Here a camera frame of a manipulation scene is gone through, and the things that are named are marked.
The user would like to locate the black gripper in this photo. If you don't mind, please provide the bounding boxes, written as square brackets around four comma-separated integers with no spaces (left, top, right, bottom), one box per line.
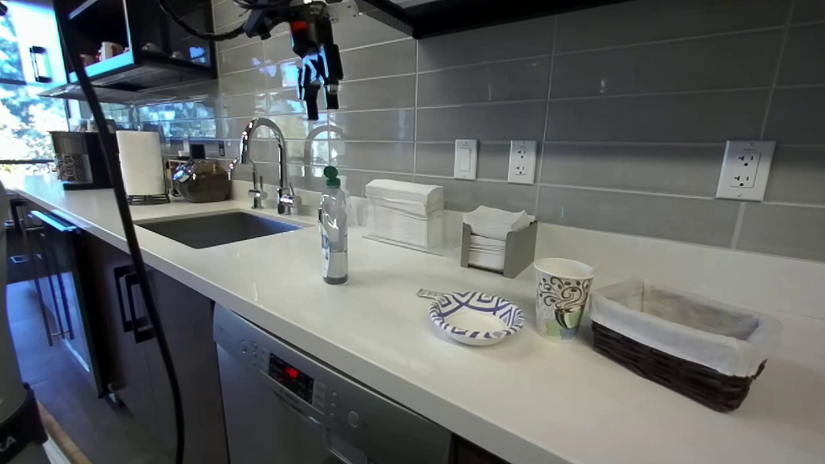
[283,6,345,124]

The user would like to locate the clear dish liquid bottle green cap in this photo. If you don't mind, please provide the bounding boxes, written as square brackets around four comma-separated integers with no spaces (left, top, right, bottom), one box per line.
[316,162,354,286]

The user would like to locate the chrome gooseneck faucet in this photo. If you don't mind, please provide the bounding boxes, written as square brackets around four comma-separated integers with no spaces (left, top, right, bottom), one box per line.
[237,116,303,220]

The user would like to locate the small chrome soap pump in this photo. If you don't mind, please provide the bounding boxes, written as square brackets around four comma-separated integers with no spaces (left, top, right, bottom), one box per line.
[246,166,268,213]

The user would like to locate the dark counter caddy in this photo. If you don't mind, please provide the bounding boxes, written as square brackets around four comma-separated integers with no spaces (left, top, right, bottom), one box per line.
[169,158,237,206]

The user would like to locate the dark undermount sink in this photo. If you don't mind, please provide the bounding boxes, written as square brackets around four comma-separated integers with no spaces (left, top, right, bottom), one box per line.
[133,209,304,254]

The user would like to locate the white paper towel roll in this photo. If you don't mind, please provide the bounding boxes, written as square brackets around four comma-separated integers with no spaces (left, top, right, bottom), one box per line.
[115,130,169,205]

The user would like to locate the white paper napkins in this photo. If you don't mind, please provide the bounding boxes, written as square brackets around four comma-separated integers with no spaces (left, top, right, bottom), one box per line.
[463,205,536,273]

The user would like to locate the gray metal napkin holder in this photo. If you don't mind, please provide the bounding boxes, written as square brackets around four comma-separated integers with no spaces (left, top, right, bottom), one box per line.
[457,209,541,281]

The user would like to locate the glass jar dark lid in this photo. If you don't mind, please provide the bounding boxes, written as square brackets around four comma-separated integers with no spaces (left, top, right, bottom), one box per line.
[27,42,55,86]

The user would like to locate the stainless steel dishwasher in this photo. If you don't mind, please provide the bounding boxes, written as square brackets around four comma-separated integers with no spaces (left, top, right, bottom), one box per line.
[210,302,460,464]

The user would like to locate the printed paper cup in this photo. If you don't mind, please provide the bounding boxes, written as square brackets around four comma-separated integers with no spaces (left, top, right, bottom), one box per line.
[532,256,597,340]

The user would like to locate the dark base cabinet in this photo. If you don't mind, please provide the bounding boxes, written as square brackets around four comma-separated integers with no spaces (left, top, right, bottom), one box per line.
[75,232,227,464]

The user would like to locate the dark undercounter fridge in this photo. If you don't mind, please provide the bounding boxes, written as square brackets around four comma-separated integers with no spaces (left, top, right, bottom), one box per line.
[5,198,108,401]

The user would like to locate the dark wicker basket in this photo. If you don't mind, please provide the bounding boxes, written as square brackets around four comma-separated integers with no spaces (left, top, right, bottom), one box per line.
[588,320,769,415]
[588,277,784,381]

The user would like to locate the white light switch plate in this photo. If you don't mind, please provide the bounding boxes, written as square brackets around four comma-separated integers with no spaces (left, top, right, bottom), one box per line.
[452,137,483,183]

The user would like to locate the dark wall shelf cabinet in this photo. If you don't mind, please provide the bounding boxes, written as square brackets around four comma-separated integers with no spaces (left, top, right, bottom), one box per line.
[49,0,219,95]

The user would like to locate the dark upper wall cabinet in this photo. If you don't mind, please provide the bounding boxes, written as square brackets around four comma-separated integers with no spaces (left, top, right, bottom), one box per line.
[348,0,635,42]

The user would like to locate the small white wall outlet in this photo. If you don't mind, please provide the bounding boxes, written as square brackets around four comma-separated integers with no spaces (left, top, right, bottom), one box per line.
[505,137,541,187]

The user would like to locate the long black hanging cable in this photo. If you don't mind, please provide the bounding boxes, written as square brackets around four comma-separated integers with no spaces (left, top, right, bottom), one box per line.
[53,0,188,464]

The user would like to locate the black cabinet handle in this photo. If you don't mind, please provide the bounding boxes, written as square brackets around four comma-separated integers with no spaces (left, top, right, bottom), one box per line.
[127,268,166,347]
[111,262,144,335]

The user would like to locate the large white wall outlet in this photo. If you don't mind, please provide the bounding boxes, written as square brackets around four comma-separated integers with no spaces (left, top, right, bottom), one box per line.
[714,139,778,205]

